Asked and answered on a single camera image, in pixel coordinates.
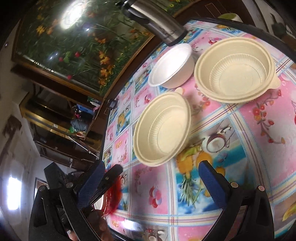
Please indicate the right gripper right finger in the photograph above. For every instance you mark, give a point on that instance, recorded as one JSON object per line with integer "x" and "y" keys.
{"x": 216, "y": 184}

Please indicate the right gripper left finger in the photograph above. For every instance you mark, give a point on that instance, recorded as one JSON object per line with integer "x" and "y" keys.
{"x": 88, "y": 183}

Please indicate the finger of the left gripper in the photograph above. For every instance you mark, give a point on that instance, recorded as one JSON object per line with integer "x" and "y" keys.
{"x": 107, "y": 181}

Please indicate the beige plastic bowl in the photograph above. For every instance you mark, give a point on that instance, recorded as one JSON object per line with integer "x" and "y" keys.
{"x": 235, "y": 70}
{"x": 162, "y": 130}

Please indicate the white paper bowl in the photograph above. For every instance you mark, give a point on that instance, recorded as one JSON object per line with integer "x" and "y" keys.
{"x": 174, "y": 68}

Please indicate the colourful fruit pattern tablecloth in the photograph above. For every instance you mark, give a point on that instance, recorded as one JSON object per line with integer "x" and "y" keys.
{"x": 208, "y": 138}

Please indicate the wooden counter cabinet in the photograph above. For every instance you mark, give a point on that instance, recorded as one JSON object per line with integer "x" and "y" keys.
{"x": 61, "y": 120}

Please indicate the small black table device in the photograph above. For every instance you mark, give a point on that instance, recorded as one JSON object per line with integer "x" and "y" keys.
{"x": 112, "y": 103}

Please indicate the flower mural panel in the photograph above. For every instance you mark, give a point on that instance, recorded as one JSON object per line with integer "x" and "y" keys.
{"x": 84, "y": 45}

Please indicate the steel thermos flask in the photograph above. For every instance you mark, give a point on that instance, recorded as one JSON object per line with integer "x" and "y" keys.
{"x": 155, "y": 19}

